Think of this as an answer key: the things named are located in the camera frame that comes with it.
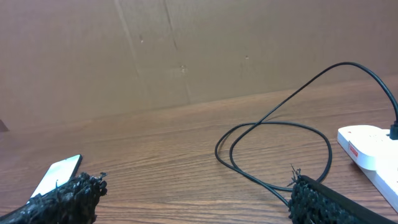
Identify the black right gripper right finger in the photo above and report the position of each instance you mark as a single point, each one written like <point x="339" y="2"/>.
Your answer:
<point x="313" y="202"/>

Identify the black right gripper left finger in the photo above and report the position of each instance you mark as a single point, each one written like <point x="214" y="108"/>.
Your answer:
<point x="73" y="202"/>

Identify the cardboard back panel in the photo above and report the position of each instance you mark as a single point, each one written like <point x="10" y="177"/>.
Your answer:
<point x="64" y="61"/>

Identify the white power strip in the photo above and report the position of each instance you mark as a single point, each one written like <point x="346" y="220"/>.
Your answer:
<point x="375" y="153"/>

